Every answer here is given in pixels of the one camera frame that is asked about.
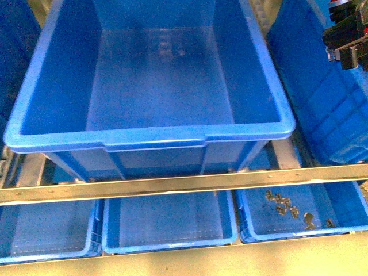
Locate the lower blue bin with parts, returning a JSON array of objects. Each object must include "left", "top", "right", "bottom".
[{"left": 235, "top": 181, "right": 367, "bottom": 243}]

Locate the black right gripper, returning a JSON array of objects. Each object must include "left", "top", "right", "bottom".
[{"left": 322, "top": 1, "right": 367, "bottom": 70}]

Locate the small black metal clip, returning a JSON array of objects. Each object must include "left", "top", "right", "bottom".
[
  {"left": 289, "top": 206, "right": 300, "bottom": 219},
  {"left": 275, "top": 193, "right": 292, "bottom": 208},
  {"left": 266, "top": 190, "right": 275, "bottom": 201},
  {"left": 325, "top": 219, "right": 336, "bottom": 228},
  {"left": 304, "top": 212, "right": 316, "bottom": 230},
  {"left": 275, "top": 206, "right": 288, "bottom": 216}
]

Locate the blue target bin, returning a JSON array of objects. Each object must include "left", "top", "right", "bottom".
[{"left": 267, "top": 1, "right": 367, "bottom": 164}]

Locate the lower blue bin middle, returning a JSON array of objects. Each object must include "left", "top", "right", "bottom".
[{"left": 102, "top": 191, "right": 237, "bottom": 254}]

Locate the blue bin far left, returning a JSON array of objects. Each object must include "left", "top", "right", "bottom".
[{"left": 0, "top": 0, "right": 41, "bottom": 121}]

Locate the blue empty middle bin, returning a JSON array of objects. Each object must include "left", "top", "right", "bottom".
[{"left": 3, "top": 1, "right": 296, "bottom": 181}]

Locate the steel front shelf rail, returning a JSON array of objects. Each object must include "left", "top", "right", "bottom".
[{"left": 1, "top": 163, "right": 367, "bottom": 206}]

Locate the lower blue bin left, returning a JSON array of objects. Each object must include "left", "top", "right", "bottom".
[{"left": 1, "top": 200, "right": 104, "bottom": 265}]

